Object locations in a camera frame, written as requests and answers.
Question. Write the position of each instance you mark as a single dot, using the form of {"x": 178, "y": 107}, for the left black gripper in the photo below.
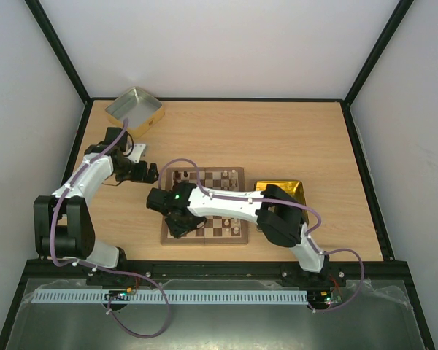
{"x": 141, "y": 175}

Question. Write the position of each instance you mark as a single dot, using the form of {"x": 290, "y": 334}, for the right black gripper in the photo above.
{"x": 182, "y": 223}

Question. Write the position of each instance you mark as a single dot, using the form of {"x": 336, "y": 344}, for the wooden chess board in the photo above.
{"x": 213, "y": 232}

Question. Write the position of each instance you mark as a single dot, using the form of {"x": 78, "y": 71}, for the gold tin tray with pieces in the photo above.
{"x": 293, "y": 188}

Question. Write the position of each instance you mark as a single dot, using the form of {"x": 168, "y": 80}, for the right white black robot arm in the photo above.
{"x": 282, "y": 219}

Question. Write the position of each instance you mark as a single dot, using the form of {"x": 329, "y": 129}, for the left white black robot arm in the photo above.
{"x": 63, "y": 228}

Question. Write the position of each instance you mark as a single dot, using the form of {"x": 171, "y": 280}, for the empty silver gold tin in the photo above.
{"x": 141, "y": 109}

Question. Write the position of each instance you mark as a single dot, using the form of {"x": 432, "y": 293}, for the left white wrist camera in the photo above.
{"x": 137, "y": 152}

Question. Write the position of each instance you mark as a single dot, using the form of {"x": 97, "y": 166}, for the grey slotted cable duct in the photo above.
{"x": 173, "y": 297}

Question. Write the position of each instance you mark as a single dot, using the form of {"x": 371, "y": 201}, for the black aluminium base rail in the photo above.
{"x": 287, "y": 274}

